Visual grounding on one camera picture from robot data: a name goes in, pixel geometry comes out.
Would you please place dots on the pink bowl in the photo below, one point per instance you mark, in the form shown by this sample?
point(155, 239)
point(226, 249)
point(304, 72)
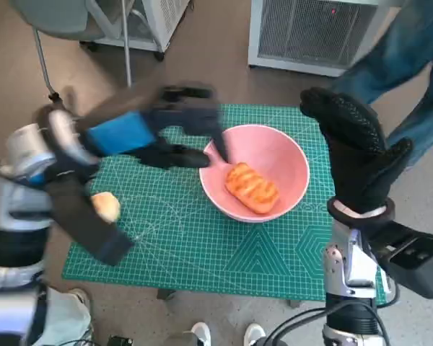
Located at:
point(274, 151)

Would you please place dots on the metal table leg bracket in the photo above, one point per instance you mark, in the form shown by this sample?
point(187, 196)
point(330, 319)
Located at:
point(166, 294)
point(296, 303)

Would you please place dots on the seated person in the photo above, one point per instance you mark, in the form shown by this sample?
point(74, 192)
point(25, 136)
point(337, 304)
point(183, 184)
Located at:
point(65, 317)

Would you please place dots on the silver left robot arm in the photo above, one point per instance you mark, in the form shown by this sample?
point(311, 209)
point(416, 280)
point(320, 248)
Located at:
point(18, 202)

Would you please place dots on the black left hand blue tape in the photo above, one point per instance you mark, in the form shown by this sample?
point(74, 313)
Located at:
point(122, 133)

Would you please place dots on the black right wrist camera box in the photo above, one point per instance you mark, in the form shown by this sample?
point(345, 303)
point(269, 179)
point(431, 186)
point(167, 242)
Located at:
point(415, 259)

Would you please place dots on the white unit with grille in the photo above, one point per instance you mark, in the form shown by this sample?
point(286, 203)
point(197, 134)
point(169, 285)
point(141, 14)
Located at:
point(310, 36)

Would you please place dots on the white mesh cabinet on castors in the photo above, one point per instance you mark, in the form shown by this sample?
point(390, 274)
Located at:
point(162, 21)

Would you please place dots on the long striped toy bread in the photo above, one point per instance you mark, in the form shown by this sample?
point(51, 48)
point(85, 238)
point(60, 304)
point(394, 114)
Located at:
point(252, 187)

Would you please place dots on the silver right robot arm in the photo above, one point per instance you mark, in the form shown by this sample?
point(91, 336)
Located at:
point(341, 266)

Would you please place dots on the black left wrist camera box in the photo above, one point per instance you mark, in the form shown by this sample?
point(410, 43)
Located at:
point(86, 223)

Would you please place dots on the person's foot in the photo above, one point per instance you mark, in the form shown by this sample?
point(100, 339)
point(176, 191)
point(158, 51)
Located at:
point(255, 335)
point(202, 334)

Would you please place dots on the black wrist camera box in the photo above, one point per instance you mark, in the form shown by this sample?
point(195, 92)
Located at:
point(86, 223)
point(415, 259)

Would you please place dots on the round toy bread bun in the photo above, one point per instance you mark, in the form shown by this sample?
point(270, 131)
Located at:
point(106, 205)

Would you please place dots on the grey chair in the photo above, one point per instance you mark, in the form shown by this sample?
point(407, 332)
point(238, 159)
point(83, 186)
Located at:
point(65, 18)

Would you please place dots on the black knitted gloved right hand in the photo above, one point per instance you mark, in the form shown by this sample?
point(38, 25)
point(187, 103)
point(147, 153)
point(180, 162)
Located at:
point(357, 158)

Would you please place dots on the standing person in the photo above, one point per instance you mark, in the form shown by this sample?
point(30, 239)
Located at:
point(411, 72)

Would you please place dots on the green cutting mat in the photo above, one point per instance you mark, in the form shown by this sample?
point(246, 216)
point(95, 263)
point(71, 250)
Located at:
point(187, 252)

